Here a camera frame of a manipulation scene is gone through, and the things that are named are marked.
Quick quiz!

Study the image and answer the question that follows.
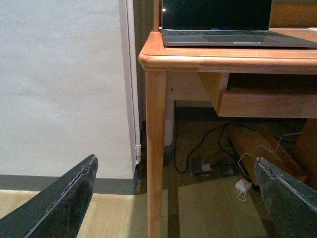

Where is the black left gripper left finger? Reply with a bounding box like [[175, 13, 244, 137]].
[[0, 154, 98, 238]]

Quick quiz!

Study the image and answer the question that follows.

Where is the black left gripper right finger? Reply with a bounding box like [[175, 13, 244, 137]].
[[254, 157, 317, 238]]

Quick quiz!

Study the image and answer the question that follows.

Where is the white power adapter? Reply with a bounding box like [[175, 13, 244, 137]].
[[235, 178, 252, 192]]

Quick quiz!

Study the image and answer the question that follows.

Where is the wooden plank under desk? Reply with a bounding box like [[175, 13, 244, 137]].
[[227, 125, 308, 186]]

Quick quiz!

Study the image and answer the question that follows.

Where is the grey power strip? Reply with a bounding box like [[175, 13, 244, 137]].
[[188, 158, 238, 177]]

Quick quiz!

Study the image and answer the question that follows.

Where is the wooden keyboard drawer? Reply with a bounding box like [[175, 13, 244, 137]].
[[214, 89, 317, 119]]

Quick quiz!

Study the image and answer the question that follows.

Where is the grey open laptop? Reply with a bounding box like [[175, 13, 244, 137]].
[[161, 0, 317, 48]]

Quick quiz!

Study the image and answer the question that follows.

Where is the white conduit pipe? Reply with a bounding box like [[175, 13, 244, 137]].
[[126, 0, 142, 165]]

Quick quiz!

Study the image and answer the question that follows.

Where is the black floor cable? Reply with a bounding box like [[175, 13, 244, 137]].
[[173, 121, 256, 174]]

